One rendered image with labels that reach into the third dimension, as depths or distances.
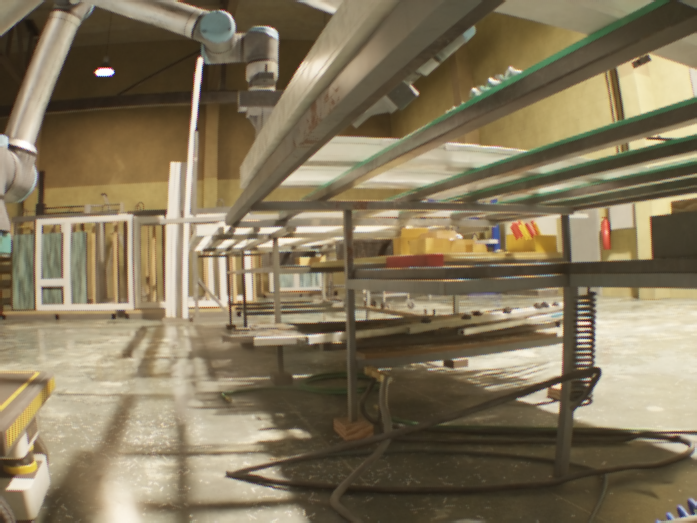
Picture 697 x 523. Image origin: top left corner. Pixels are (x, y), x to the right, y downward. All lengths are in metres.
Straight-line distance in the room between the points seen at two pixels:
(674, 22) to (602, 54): 0.12
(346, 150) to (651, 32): 1.08
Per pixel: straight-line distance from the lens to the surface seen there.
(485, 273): 1.38
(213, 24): 1.52
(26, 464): 1.38
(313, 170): 1.94
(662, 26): 0.62
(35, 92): 1.77
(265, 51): 1.63
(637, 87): 8.94
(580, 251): 10.51
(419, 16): 0.53
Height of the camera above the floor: 0.59
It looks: 1 degrees up
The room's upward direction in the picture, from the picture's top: 2 degrees counter-clockwise
